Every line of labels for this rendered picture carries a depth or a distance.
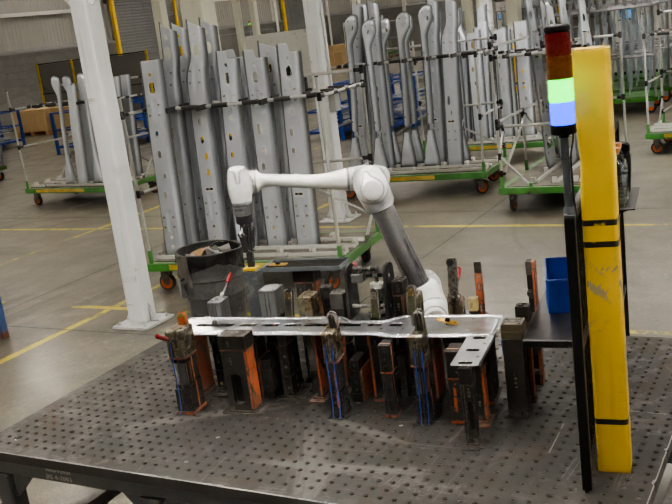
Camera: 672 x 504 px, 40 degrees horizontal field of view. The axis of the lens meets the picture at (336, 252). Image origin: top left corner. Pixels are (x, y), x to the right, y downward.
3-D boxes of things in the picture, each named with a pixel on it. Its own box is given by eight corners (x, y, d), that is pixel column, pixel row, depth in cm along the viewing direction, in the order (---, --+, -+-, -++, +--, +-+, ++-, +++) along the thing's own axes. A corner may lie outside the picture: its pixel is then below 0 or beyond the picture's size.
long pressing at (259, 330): (163, 337, 385) (162, 334, 385) (189, 319, 405) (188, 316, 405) (495, 338, 335) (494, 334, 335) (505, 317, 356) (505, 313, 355)
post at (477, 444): (461, 450, 317) (453, 371, 310) (467, 436, 327) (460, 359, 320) (479, 451, 314) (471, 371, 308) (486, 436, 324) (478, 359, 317)
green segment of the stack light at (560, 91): (547, 104, 253) (545, 81, 251) (550, 101, 259) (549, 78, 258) (573, 101, 251) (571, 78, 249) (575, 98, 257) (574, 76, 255)
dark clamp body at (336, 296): (333, 381, 392) (321, 295, 383) (343, 369, 404) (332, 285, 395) (357, 382, 388) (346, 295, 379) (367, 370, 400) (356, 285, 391)
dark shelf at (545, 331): (522, 348, 319) (521, 340, 318) (555, 272, 400) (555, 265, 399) (588, 349, 311) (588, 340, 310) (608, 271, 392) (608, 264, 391)
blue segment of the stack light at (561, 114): (549, 126, 254) (547, 104, 253) (552, 123, 261) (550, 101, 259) (574, 124, 252) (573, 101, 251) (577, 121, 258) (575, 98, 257)
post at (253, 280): (255, 365, 423) (240, 272, 412) (262, 358, 430) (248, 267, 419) (270, 365, 420) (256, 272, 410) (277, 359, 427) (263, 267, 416)
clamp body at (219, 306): (215, 381, 410) (201, 303, 401) (226, 371, 420) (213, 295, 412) (234, 381, 407) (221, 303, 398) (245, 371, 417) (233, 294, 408)
